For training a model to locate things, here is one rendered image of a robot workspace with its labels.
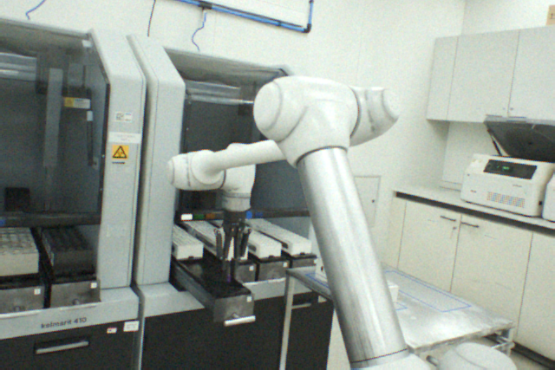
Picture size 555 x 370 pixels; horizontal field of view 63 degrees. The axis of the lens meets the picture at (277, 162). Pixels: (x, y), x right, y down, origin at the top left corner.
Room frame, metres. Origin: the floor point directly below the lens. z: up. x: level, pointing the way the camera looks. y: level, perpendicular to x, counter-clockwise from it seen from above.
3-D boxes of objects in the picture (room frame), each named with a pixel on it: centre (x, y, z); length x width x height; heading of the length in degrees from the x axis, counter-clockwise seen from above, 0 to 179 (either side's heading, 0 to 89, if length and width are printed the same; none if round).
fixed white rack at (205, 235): (1.76, 0.20, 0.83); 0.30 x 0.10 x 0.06; 34
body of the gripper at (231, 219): (1.45, 0.12, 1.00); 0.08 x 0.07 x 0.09; 124
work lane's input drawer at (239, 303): (1.58, 0.26, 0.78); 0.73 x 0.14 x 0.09; 34
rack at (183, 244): (1.73, 0.36, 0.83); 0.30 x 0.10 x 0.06; 34
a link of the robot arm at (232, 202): (1.45, 0.12, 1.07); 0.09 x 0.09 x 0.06
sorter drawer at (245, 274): (1.87, 0.27, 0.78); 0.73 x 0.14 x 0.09; 34
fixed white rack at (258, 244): (1.84, 0.07, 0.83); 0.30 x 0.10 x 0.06; 34
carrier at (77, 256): (1.37, 0.60, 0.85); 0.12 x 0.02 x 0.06; 124
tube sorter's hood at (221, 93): (1.92, 0.21, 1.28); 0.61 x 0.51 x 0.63; 124
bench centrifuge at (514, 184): (3.24, -1.76, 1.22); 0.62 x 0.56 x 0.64; 122
